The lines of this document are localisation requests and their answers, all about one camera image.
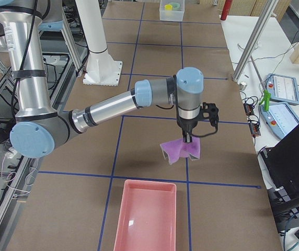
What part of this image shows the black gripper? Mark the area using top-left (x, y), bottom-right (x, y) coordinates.
top-left (177, 117), bottom-right (198, 143)

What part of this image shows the purple cloth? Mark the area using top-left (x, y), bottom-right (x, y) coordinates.
top-left (160, 138), bottom-right (201, 165)

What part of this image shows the yellow plastic cup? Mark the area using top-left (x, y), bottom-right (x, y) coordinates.
top-left (164, 4), bottom-right (173, 10)

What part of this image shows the mint green bowl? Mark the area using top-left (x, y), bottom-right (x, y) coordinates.
top-left (170, 2), bottom-right (180, 11)

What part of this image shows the small metal cylinder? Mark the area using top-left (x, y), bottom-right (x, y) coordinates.
top-left (239, 82), bottom-right (247, 90)

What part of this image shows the pink plastic tray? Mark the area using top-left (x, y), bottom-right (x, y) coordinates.
top-left (114, 179), bottom-right (177, 250)

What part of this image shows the teach pendant near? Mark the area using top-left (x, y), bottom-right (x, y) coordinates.
top-left (260, 102), bottom-right (299, 140)

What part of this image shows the teach pendant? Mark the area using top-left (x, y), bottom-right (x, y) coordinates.
top-left (266, 73), bottom-right (299, 105)
top-left (260, 102), bottom-right (299, 140)

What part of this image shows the teach pendant far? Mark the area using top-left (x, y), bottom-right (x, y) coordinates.
top-left (266, 73), bottom-right (299, 105)

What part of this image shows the black laptop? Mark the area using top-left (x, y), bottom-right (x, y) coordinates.
top-left (259, 121), bottom-right (299, 199)

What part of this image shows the clear plastic bin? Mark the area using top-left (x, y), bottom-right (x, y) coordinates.
top-left (159, 0), bottom-right (185, 22)

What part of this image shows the red fire extinguisher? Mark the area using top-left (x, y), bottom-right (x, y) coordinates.
top-left (220, 0), bottom-right (233, 21)

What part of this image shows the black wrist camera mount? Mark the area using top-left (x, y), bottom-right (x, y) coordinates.
top-left (199, 102), bottom-right (219, 127)

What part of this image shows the green handled reach grabber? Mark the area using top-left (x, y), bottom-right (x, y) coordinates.
top-left (251, 59), bottom-right (271, 110)

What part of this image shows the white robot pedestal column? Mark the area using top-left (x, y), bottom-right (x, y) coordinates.
top-left (76, 0), bottom-right (123, 86)

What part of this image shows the aluminium frame post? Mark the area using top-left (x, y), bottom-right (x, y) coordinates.
top-left (232, 0), bottom-right (278, 82)

